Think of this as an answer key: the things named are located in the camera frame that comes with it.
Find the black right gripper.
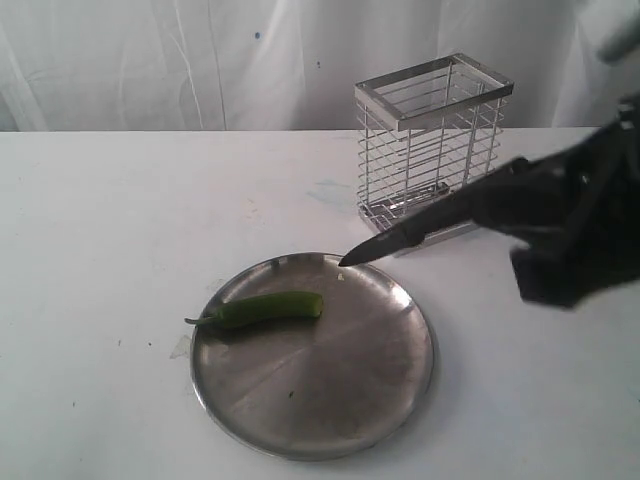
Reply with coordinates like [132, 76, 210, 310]
[470, 95, 639, 308]

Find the black knife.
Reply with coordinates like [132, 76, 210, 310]
[339, 197, 473, 267]

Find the green cucumber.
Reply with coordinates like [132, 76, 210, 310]
[184, 291, 324, 330]

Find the round steel plate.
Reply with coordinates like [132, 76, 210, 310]
[190, 252, 435, 461]

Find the chrome wire utensil holder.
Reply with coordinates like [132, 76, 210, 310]
[354, 53, 514, 233]

